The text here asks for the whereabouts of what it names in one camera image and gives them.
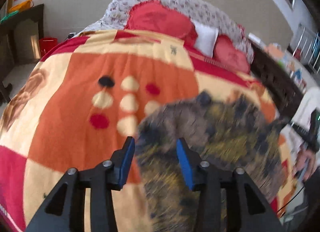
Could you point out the navy gold floral garment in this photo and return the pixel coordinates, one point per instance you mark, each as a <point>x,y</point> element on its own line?
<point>227,135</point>

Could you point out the red heart cushion right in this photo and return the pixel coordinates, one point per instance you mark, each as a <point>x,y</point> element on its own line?
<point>226,54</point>

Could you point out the small white pillow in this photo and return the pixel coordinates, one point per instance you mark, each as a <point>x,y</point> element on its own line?
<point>206,38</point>

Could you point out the red heart cushion left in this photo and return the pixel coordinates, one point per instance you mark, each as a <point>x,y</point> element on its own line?
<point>152,15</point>

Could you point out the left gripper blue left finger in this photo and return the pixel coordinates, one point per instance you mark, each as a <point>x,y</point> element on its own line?
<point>64,207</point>

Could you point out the orange red cream blanket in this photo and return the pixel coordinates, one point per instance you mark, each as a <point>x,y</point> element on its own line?
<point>87,95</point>

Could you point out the person's right hand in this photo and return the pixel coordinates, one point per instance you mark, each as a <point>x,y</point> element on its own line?
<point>306,159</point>

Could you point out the red heart cushion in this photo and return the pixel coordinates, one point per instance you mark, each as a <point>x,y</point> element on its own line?
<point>226,54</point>
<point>152,15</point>

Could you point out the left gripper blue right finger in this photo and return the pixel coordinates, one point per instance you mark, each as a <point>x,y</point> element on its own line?
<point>246,207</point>

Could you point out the red plastic bin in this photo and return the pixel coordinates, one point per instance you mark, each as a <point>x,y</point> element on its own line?
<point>46,44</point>

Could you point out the dark wooden side table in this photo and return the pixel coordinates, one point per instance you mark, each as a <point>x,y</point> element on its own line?
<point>20,35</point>

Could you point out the metal railing rack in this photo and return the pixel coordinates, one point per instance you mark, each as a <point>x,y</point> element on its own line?
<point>305,48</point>

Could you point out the orange bag on table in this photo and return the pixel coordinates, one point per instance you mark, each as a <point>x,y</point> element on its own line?
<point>22,6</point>

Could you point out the dark carved wooden headboard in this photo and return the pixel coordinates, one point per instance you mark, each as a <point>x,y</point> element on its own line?
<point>284,92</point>

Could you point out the floral print quilt roll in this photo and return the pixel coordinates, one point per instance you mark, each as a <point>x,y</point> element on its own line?
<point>117,14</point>

